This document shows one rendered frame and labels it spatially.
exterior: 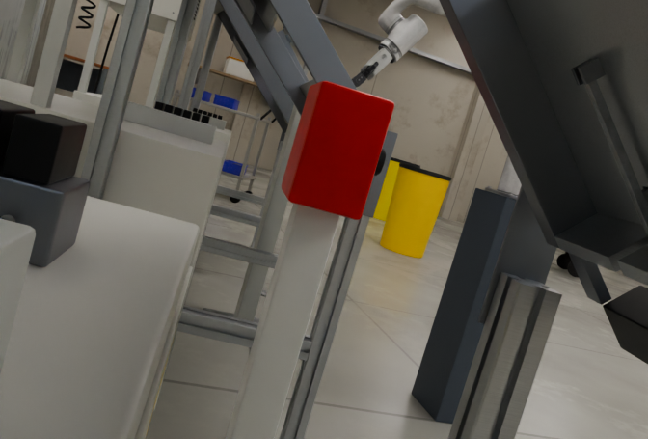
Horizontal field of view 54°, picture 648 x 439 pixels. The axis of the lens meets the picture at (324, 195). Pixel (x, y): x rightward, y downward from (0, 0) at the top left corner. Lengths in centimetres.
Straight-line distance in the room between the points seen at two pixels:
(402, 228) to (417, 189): 34
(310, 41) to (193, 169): 33
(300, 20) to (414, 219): 399
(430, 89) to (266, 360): 1030
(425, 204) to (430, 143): 604
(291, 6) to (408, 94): 969
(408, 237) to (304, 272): 432
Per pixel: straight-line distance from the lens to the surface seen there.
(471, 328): 195
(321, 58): 125
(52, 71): 129
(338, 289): 126
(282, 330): 88
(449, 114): 1126
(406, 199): 514
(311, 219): 85
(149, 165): 125
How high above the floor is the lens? 71
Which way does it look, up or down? 5 degrees down
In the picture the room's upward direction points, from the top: 16 degrees clockwise
